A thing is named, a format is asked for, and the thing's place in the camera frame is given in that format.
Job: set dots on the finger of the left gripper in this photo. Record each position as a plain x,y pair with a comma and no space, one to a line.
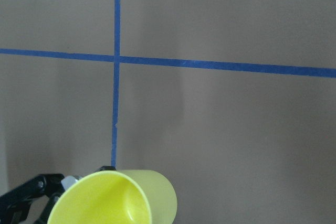
16,204
106,168

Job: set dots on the yellow plastic cup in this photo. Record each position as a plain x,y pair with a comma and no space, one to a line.
117,196

